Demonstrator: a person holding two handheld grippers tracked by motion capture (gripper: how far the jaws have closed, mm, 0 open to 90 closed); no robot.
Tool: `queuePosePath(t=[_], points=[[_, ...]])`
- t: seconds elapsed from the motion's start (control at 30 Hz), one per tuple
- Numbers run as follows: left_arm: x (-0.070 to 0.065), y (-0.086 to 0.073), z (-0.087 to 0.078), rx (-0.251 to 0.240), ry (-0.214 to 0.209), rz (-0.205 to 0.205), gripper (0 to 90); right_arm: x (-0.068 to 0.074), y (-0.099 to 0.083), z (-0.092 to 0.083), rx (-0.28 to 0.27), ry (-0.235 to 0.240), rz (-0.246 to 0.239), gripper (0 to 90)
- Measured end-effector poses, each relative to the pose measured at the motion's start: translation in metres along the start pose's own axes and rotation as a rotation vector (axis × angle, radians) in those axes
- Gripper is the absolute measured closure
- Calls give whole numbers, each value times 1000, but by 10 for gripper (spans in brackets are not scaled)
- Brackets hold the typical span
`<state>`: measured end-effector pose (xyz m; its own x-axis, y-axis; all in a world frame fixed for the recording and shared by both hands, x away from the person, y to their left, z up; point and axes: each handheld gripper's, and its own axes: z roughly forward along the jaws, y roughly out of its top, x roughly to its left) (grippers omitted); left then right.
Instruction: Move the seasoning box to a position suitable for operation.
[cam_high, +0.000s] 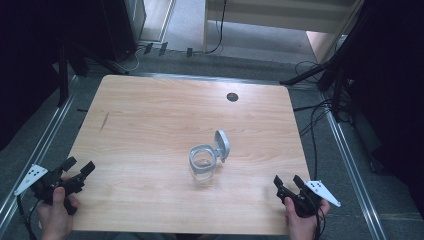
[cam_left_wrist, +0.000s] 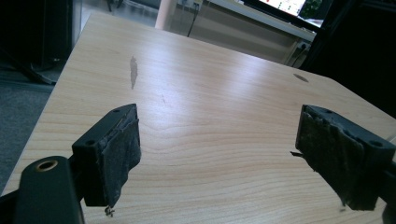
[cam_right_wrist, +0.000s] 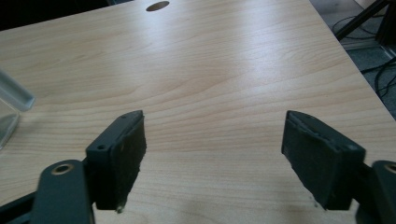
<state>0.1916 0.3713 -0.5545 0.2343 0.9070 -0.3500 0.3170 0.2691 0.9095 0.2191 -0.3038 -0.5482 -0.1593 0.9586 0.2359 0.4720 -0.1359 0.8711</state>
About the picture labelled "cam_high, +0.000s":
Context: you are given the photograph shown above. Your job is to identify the left hand-held gripper black cable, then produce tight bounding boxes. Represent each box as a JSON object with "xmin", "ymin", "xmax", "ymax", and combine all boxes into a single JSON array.
[{"xmin": 16, "ymin": 194, "xmax": 43, "ymax": 240}]

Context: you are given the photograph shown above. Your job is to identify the silver floor rail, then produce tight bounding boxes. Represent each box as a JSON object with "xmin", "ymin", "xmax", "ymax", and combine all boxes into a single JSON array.
[
  {"xmin": 131, "ymin": 71, "xmax": 323, "ymax": 90},
  {"xmin": 0, "ymin": 75, "xmax": 80, "ymax": 229},
  {"xmin": 319, "ymin": 94, "xmax": 388, "ymax": 240}
]

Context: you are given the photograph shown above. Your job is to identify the hand-held gripper black cable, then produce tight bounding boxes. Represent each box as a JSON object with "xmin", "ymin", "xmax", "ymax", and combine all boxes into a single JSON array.
[
  {"xmin": 16, "ymin": 194, "xmax": 43, "ymax": 240},
  {"xmin": 312, "ymin": 199, "xmax": 327, "ymax": 240}
]

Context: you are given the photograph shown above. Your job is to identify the hanging black cable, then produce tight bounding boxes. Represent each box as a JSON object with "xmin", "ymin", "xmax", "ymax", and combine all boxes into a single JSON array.
[{"xmin": 194, "ymin": 0, "xmax": 228, "ymax": 55}]

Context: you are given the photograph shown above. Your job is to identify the black tripod stand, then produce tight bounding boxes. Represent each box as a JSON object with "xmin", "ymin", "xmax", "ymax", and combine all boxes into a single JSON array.
[{"xmin": 279, "ymin": 6, "xmax": 368, "ymax": 123}]

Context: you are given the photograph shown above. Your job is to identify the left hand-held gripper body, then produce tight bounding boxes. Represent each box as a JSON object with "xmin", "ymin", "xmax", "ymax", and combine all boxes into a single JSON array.
[{"xmin": 13, "ymin": 164, "xmax": 86, "ymax": 216}]

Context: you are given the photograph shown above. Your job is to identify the person's left hand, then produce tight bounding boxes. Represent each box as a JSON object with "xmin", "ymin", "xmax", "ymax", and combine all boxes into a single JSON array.
[{"xmin": 36, "ymin": 186, "xmax": 81, "ymax": 240}]

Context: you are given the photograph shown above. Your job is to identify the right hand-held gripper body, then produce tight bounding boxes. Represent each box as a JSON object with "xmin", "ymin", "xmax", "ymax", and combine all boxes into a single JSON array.
[{"xmin": 276, "ymin": 180, "xmax": 342, "ymax": 219}]

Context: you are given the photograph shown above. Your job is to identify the black cabinet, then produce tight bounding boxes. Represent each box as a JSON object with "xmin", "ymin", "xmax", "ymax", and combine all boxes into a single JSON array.
[{"xmin": 99, "ymin": 0, "xmax": 148, "ymax": 64}]

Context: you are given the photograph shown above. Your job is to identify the right hand-held gripper black cable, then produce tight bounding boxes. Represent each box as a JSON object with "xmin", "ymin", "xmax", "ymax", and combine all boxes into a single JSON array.
[{"xmin": 312, "ymin": 199, "xmax": 327, "ymax": 240}]

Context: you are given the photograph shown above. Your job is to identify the clear glass jar grey lid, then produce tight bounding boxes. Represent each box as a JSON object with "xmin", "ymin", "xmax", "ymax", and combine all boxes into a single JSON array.
[{"xmin": 188, "ymin": 129, "xmax": 231, "ymax": 184}]

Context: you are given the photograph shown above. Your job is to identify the black floor cables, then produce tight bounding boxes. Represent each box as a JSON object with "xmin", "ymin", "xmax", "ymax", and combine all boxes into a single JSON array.
[{"xmin": 292, "ymin": 59, "xmax": 354, "ymax": 183}]

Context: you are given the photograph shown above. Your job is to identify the person's right hand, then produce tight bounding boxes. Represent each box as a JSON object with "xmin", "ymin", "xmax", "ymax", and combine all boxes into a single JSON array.
[{"xmin": 284, "ymin": 196, "xmax": 331, "ymax": 240}]

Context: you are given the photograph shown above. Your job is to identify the white floor cable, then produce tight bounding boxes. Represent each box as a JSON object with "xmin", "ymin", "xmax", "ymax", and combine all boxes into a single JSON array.
[{"xmin": 114, "ymin": 45, "xmax": 146, "ymax": 74}]

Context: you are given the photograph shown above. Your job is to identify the white desk frame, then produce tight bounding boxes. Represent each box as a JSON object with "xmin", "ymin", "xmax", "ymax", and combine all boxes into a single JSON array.
[{"xmin": 202, "ymin": 0, "xmax": 365, "ymax": 64}]

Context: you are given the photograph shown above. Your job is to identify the black metal stand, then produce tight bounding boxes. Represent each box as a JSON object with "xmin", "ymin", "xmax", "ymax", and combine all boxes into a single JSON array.
[{"xmin": 57, "ymin": 41, "xmax": 91, "ymax": 108}]

